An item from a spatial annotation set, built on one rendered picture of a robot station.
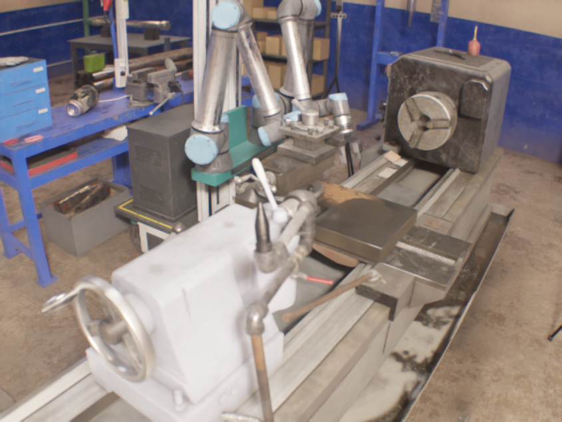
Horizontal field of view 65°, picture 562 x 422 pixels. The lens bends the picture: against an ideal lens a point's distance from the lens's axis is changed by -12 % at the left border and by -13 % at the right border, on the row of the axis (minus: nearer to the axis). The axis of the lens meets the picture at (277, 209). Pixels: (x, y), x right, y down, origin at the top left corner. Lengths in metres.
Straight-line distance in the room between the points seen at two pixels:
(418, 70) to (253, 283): 1.55
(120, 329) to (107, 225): 2.46
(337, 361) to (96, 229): 2.33
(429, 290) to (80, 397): 1.01
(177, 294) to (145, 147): 1.93
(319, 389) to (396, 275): 0.47
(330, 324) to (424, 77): 1.39
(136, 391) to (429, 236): 1.10
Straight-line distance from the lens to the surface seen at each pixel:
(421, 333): 2.03
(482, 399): 2.41
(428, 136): 2.19
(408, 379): 1.82
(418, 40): 5.85
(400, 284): 1.44
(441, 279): 1.50
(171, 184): 2.73
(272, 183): 1.65
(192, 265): 0.95
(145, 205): 2.95
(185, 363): 0.96
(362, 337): 1.31
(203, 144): 2.20
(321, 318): 1.33
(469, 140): 2.36
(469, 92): 2.26
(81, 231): 3.21
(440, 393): 2.37
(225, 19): 2.07
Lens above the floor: 1.70
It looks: 28 degrees down
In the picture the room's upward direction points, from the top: 2 degrees clockwise
